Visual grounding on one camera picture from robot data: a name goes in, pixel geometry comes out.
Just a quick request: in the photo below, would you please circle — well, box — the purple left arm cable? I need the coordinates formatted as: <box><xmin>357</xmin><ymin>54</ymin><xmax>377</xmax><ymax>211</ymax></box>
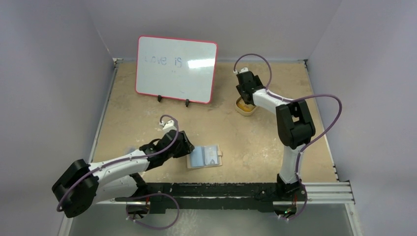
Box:
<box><xmin>56</xmin><ymin>114</ymin><xmax>180</xmax><ymax>213</ymax></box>

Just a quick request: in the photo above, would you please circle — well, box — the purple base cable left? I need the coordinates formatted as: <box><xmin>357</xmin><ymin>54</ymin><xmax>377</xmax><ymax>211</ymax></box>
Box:
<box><xmin>125</xmin><ymin>191</ymin><xmax>182</xmax><ymax>231</ymax></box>

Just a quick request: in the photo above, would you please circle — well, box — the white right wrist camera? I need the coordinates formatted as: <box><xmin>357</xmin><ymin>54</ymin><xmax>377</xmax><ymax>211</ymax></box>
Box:
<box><xmin>233</xmin><ymin>67</ymin><xmax>249</xmax><ymax>75</ymax></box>

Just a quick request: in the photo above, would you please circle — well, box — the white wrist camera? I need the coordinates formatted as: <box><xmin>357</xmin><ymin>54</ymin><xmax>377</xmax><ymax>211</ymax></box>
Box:
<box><xmin>233</xmin><ymin>67</ymin><xmax>249</xmax><ymax>75</ymax></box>
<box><xmin>159</xmin><ymin>119</ymin><xmax>177</xmax><ymax>133</ymax></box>

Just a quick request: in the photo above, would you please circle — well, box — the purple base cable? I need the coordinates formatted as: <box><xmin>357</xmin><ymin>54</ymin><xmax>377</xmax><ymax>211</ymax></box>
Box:
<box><xmin>277</xmin><ymin>189</ymin><xmax>310</xmax><ymax>222</ymax></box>
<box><xmin>125</xmin><ymin>191</ymin><xmax>182</xmax><ymax>231</ymax></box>

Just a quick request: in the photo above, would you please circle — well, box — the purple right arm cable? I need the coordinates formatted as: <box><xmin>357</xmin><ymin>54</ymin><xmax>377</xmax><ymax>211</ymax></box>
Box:
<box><xmin>233</xmin><ymin>53</ymin><xmax>343</xmax><ymax>183</ymax></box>

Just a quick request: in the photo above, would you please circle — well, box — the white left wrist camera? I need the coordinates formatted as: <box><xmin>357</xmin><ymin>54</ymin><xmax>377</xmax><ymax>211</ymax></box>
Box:
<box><xmin>159</xmin><ymin>119</ymin><xmax>177</xmax><ymax>133</ymax></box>

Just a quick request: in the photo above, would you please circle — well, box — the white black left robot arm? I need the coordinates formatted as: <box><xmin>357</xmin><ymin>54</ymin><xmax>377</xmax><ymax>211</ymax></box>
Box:
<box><xmin>52</xmin><ymin>130</ymin><xmax>195</xmax><ymax>218</ymax></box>

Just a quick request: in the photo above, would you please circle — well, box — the beige card holder wallet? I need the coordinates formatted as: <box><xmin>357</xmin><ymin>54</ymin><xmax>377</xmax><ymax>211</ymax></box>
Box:
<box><xmin>186</xmin><ymin>145</ymin><xmax>223</xmax><ymax>169</ymax></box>

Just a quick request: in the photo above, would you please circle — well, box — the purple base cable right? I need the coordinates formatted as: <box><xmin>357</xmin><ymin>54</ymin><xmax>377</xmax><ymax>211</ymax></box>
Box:
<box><xmin>277</xmin><ymin>189</ymin><xmax>310</xmax><ymax>222</ymax></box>

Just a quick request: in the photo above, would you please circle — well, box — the aluminium extrusion frame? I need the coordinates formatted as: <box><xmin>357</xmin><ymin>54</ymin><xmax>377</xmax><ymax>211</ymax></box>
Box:
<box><xmin>304</xmin><ymin>182</ymin><xmax>355</xmax><ymax>204</ymax></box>

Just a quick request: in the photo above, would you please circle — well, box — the light patterned credit card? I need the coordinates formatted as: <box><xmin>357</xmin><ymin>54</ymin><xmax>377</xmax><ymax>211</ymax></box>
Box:
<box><xmin>204</xmin><ymin>146</ymin><xmax>219</xmax><ymax>166</ymax></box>

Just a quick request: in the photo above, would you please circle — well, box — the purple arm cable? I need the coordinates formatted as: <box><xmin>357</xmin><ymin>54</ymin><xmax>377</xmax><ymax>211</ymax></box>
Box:
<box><xmin>56</xmin><ymin>114</ymin><xmax>180</xmax><ymax>213</ymax></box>
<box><xmin>233</xmin><ymin>53</ymin><xmax>343</xmax><ymax>183</ymax></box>

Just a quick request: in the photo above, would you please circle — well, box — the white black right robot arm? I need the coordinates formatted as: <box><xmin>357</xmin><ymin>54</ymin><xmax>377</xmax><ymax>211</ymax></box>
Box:
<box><xmin>234</xmin><ymin>67</ymin><xmax>316</xmax><ymax>200</ymax></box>

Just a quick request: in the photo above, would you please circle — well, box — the beige oval card tray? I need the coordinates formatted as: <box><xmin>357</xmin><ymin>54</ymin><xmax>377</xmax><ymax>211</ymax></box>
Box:
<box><xmin>235</xmin><ymin>97</ymin><xmax>257</xmax><ymax>117</ymax></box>

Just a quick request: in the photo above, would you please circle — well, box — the pink framed whiteboard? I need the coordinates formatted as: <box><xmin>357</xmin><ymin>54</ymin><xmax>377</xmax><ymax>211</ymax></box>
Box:
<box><xmin>135</xmin><ymin>35</ymin><xmax>218</xmax><ymax>104</ymax></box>

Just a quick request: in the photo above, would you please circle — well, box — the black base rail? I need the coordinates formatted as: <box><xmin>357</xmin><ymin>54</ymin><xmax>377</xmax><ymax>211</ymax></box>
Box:
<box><xmin>115</xmin><ymin>174</ymin><xmax>307</xmax><ymax>217</ymax></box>

